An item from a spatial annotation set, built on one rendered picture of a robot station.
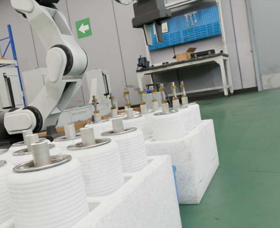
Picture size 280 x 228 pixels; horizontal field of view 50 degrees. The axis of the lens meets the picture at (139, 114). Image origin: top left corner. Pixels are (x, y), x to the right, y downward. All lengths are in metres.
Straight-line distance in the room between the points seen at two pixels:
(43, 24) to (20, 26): 7.11
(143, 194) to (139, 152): 0.11
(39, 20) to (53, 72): 0.26
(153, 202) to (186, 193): 0.31
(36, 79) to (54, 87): 2.30
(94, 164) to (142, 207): 0.11
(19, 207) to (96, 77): 4.41
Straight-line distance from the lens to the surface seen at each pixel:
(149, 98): 1.32
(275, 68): 5.93
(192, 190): 0.85
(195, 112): 1.10
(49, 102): 1.51
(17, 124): 1.60
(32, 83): 3.78
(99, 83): 4.75
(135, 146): 0.59
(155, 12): 0.89
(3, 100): 3.33
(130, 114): 0.94
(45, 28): 1.51
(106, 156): 0.48
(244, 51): 5.98
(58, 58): 1.39
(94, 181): 0.48
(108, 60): 6.92
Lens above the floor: 0.32
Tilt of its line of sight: 4 degrees down
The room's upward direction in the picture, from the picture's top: 9 degrees counter-clockwise
